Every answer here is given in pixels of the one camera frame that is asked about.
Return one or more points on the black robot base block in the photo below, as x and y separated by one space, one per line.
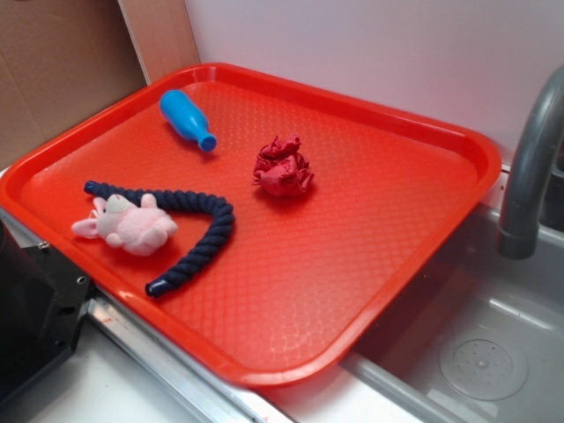
44 299

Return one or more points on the crumpled red paper ball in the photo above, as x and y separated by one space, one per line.
281 170

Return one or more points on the red plastic tray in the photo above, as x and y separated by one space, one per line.
301 278

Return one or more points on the pink plush bunny toy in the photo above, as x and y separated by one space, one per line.
139 230

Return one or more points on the blue plastic toy bottle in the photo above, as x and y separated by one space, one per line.
187 120

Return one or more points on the light wooden board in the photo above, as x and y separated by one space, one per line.
161 34

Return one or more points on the grey plastic sink basin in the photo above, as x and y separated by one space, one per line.
474 337

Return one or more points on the grey sink faucet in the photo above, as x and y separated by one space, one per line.
534 193

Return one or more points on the brown cardboard panel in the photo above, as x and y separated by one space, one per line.
61 63

